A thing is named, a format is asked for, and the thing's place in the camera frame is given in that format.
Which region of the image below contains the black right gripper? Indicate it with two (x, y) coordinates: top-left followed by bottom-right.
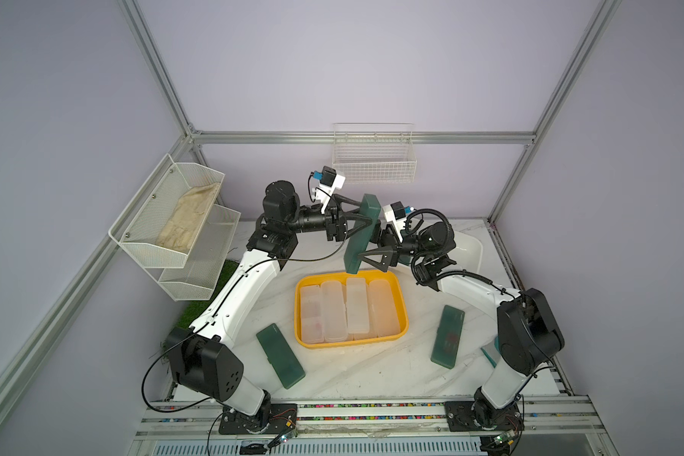
(354, 220), (432, 274)

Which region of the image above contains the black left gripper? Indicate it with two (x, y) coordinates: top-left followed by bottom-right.
(287, 196), (371, 243)

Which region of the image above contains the yellow plastic tray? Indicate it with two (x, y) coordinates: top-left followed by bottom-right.
(294, 270), (409, 349)

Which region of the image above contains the green pencil case back angled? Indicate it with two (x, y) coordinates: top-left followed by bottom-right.
(344, 194), (381, 275)

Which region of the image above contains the white plastic storage box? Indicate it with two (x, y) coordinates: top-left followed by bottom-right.
(402, 218), (484, 274)

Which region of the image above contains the clear pencil case pink pen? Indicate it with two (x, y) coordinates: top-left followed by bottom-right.
(300, 285), (324, 345)

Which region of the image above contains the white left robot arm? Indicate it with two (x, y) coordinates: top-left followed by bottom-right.
(163, 180), (375, 433)

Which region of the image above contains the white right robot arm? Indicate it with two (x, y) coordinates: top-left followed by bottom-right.
(357, 220), (565, 431)

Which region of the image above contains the beige cloth in shelf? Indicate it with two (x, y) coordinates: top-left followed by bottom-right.
(156, 182), (222, 254)

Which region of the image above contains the white mesh two-tier shelf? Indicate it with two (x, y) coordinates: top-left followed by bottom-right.
(108, 155), (241, 301)

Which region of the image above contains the green artificial grass mat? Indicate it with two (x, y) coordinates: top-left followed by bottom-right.
(173, 258), (241, 332)

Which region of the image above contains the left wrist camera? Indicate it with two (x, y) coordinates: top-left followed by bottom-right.
(310, 166), (346, 212)

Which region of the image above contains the white wire wall basket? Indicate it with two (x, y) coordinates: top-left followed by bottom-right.
(332, 123), (417, 184)

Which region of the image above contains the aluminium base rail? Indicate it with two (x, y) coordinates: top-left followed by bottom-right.
(128, 395), (617, 455)

